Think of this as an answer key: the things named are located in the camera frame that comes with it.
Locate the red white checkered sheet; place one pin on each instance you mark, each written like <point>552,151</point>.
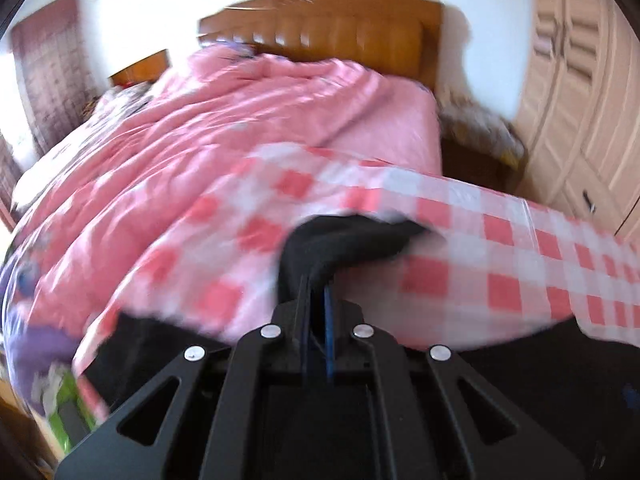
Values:
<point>500,240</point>

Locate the wooden nightstand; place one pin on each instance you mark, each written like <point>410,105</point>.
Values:
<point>142,67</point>

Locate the purple printed blanket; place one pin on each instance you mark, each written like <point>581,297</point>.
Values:
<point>35,345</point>

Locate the patterned curtain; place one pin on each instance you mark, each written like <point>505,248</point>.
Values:
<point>50,70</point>

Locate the wooden padded headboard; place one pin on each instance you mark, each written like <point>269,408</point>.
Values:
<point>325,35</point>

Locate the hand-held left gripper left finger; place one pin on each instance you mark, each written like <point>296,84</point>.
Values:
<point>307,360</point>

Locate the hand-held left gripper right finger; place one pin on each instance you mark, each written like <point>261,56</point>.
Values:
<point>329,330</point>

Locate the black pants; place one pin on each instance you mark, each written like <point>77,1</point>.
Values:
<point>340,245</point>

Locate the pink quilt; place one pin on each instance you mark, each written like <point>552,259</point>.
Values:
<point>225,110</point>

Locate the green packet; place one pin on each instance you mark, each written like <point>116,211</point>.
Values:
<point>70,415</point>

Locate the beige wooden wardrobe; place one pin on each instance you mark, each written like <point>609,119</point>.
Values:
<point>575,110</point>

